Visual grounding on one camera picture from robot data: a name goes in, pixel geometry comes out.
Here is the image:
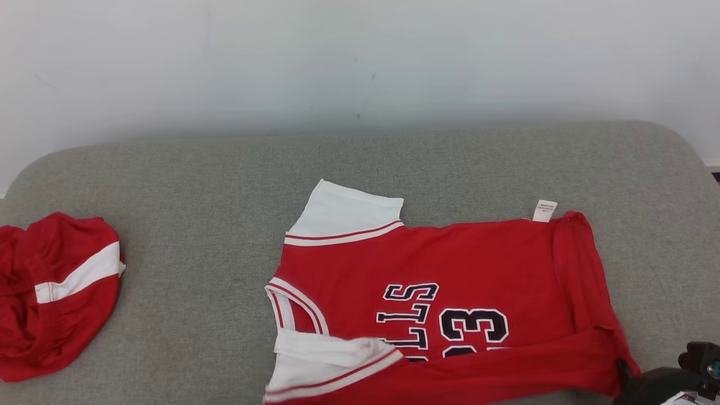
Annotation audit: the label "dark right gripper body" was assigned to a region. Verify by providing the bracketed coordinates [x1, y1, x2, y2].
[610, 366, 701, 405]

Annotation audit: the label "red white basketball jersey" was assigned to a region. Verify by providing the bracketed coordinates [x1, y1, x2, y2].
[263, 179, 642, 405]

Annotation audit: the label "red shorts with white stripe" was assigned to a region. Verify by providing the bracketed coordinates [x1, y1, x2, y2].
[0, 211, 127, 383]

